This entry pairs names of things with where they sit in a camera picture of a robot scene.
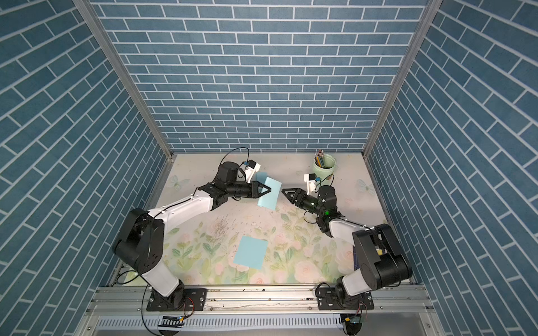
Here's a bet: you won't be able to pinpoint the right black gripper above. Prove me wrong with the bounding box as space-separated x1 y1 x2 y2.
284 190 325 218

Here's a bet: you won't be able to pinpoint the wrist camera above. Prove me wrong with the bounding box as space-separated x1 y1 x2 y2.
244 160 261 183
304 173 321 195

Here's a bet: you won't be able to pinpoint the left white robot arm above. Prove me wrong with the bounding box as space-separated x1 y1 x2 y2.
112 160 271 312

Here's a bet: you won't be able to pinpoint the floral table mat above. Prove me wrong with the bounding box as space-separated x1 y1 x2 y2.
156 153 388 285

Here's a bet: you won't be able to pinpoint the light blue paper front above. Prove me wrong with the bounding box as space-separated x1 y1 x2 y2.
233 236 268 270

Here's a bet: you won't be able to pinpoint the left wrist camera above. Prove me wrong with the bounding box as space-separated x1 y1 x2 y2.
244 160 261 183

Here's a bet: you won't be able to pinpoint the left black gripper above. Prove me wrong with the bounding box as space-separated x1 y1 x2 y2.
225 181 270 199

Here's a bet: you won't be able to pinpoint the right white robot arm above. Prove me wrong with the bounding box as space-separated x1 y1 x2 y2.
282 186 413 309

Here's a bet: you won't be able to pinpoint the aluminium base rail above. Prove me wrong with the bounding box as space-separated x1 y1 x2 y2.
86 284 434 316

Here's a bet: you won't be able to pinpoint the light blue square paper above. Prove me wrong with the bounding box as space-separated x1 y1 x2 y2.
256 172 268 184

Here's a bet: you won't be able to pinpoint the coloured pencils in cup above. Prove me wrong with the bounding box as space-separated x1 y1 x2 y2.
315 149 325 168

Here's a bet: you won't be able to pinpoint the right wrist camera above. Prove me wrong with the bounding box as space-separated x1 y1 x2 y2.
304 173 321 195

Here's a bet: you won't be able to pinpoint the green pen cup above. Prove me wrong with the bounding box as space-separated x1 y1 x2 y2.
312 154 336 184

